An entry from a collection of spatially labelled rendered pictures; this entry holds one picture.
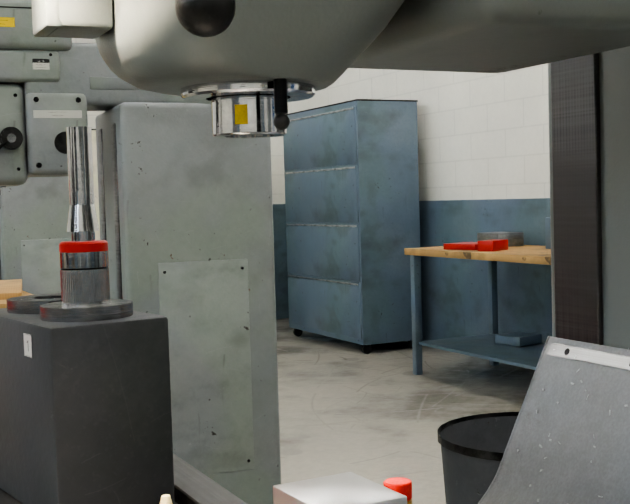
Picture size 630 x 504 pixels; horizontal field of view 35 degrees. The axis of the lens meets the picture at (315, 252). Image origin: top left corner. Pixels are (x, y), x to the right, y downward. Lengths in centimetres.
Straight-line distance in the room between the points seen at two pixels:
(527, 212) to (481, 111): 92
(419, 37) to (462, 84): 720
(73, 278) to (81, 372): 10
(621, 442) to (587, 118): 28
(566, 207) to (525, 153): 628
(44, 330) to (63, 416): 8
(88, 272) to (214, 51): 46
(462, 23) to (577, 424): 41
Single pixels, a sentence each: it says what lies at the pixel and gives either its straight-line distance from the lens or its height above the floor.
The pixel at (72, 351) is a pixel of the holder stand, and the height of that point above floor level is 111.
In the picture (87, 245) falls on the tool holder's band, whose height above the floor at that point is 120.
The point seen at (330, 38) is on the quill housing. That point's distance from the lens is 60.
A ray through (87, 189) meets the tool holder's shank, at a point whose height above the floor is 125.
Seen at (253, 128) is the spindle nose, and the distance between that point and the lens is 63.
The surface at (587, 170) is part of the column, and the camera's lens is 93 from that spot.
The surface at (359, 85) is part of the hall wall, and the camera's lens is 927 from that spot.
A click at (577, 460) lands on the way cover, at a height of 101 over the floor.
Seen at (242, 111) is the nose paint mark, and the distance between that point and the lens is 63.
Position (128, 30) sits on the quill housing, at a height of 134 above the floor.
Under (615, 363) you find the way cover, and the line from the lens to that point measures 91.
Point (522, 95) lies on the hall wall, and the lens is 727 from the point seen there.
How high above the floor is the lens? 124
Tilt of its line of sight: 3 degrees down
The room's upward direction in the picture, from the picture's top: 2 degrees counter-clockwise
